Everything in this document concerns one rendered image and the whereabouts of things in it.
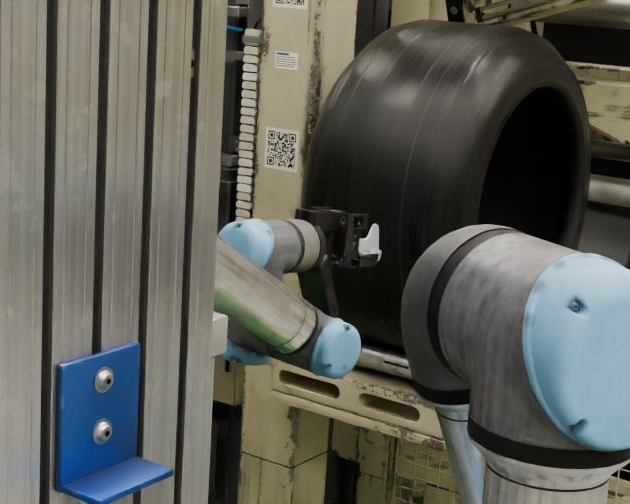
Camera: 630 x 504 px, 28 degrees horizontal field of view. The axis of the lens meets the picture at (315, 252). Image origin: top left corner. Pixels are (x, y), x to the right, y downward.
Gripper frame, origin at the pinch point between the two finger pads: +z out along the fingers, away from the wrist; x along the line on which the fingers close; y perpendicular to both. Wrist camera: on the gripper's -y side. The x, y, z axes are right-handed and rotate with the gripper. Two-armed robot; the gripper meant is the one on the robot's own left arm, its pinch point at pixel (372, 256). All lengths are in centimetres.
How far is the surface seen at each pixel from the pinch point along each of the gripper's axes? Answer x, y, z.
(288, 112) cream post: 33.0, 19.8, 18.9
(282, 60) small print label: 34.9, 28.8, 17.7
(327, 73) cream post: 27.7, 27.6, 21.8
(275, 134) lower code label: 35.6, 15.5, 19.3
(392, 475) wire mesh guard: 29, -56, 69
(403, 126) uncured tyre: -1.3, 20.4, 1.6
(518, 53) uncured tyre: -10.4, 34.0, 18.8
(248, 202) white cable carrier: 42.0, 2.1, 22.1
